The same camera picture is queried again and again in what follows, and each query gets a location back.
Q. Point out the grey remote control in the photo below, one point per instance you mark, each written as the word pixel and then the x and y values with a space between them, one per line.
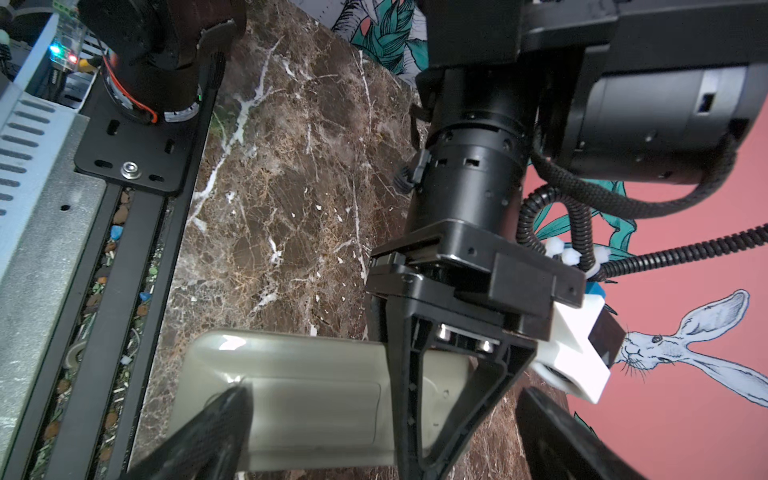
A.
pixel 319 402

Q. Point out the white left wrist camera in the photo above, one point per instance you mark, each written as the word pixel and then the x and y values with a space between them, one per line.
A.
pixel 584 344

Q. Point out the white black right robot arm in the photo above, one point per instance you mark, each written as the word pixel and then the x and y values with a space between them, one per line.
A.
pixel 156 54

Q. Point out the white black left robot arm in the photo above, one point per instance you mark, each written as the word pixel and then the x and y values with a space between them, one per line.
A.
pixel 541 114

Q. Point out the white slotted cable duct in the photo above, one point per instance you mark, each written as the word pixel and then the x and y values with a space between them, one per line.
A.
pixel 33 132

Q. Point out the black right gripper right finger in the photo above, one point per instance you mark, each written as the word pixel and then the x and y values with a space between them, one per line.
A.
pixel 558 447

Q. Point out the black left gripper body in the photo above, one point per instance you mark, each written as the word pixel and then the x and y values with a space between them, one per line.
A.
pixel 475 273

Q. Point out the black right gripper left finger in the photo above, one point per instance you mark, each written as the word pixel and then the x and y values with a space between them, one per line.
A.
pixel 209 446

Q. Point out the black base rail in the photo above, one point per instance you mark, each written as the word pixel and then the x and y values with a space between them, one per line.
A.
pixel 83 299

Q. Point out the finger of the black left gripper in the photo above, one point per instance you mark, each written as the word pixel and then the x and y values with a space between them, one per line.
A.
pixel 447 372

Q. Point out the green circuit board with leds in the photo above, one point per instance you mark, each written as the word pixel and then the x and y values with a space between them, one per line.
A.
pixel 70 46

